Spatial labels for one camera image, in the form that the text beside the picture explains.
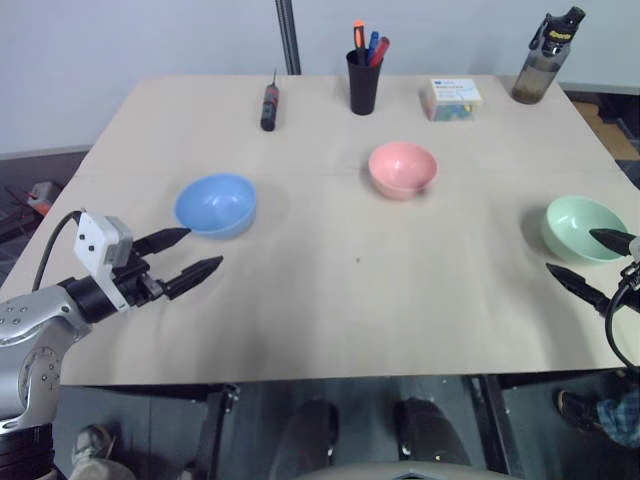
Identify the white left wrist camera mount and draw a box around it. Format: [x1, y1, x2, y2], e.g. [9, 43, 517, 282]
[73, 211, 136, 314]

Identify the orange and black marker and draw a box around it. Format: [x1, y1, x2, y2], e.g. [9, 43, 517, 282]
[352, 19, 368, 65]

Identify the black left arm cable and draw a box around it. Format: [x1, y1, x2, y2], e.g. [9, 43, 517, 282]
[31, 209, 84, 294]

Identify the black table leg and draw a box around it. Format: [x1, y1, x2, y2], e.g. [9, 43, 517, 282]
[466, 374, 527, 480]
[196, 381, 242, 480]

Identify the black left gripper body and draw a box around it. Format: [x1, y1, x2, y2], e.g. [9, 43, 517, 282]
[112, 243, 169, 308]

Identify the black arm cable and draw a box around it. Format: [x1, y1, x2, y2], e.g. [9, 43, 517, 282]
[31, 209, 84, 294]
[604, 280, 640, 374]

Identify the pink-red bowl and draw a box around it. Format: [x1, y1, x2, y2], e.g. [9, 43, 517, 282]
[368, 141, 439, 202]

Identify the dark bystander shoe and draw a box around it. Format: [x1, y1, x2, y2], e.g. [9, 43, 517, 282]
[556, 389, 604, 434]

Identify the small box of chalk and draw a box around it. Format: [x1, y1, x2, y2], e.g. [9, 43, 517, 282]
[418, 77, 486, 123]

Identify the green bowl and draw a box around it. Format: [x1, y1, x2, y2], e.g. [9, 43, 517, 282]
[541, 195, 631, 264]

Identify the blue plaid trouser leg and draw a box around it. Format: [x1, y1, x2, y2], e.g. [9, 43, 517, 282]
[594, 383, 640, 444]

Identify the black screwdriver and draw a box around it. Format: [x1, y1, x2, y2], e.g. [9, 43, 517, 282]
[259, 67, 283, 133]

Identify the black pen cup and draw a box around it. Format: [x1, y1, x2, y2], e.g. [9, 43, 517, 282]
[344, 48, 385, 117]

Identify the blue bowl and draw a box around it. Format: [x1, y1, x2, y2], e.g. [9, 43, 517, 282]
[173, 172, 258, 242]

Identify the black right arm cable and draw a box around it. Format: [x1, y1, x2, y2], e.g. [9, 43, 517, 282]
[604, 280, 640, 374]

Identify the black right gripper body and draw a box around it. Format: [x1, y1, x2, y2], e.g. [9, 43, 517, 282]
[618, 263, 640, 314]

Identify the beige trouser leg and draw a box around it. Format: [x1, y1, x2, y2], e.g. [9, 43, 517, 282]
[69, 456, 140, 480]

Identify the black upright pole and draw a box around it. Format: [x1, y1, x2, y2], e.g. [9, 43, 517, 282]
[274, 0, 303, 77]

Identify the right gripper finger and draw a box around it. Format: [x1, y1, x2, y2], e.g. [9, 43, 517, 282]
[545, 262, 615, 316]
[589, 227, 633, 259]

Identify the grey robot body edge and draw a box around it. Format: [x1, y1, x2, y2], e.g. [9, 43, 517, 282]
[298, 458, 507, 480]

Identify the grey bystander shoe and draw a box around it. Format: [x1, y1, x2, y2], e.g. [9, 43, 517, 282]
[71, 424, 118, 469]

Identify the red marker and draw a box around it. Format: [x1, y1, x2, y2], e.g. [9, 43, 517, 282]
[369, 36, 393, 69]

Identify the dark water bottle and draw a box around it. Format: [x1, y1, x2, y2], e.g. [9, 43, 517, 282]
[510, 6, 588, 106]

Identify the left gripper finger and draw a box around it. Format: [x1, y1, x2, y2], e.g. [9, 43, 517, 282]
[163, 255, 225, 301]
[132, 227, 193, 257]

